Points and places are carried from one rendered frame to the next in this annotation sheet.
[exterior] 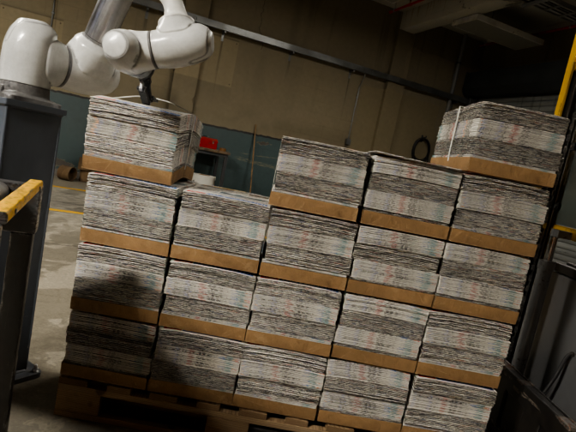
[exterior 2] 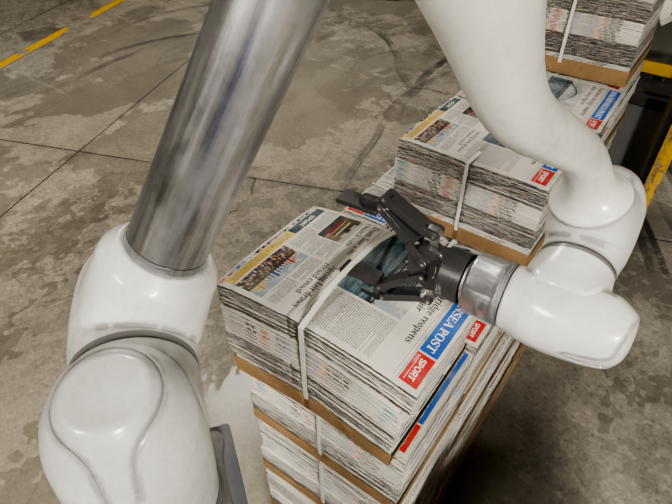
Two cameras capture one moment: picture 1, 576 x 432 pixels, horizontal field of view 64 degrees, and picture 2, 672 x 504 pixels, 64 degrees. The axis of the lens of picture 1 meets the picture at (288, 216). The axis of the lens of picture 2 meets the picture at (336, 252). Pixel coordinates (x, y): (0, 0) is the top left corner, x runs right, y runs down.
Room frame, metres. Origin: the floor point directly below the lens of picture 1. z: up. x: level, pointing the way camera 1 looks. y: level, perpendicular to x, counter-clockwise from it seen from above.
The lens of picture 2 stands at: (1.25, 1.07, 1.70)
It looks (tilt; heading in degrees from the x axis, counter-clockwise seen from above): 41 degrees down; 308
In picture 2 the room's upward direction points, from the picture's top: straight up
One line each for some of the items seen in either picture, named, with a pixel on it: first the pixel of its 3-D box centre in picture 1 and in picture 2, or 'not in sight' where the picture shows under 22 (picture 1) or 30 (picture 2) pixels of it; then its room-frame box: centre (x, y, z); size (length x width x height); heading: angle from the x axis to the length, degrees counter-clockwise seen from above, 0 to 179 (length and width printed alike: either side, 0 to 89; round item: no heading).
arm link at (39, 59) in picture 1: (33, 53); (132, 439); (1.61, 0.97, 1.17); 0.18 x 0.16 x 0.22; 143
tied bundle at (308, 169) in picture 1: (315, 177); (485, 177); (1.65, -0.07, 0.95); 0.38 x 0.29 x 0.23; 1
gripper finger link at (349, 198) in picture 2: not in sight; (360, 202); (1.61, 0.54, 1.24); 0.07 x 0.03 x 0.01; 2
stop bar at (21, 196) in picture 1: (21, 197); not in sight; (0.90, 0.53, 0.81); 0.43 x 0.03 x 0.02; 23
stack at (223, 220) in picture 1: (249, 310); (435, 344); (1.64, 0.07, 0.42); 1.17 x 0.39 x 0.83; 92
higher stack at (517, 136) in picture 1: (455, 289); (537, 173); (1.67, -0.66, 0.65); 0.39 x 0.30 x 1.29; 2
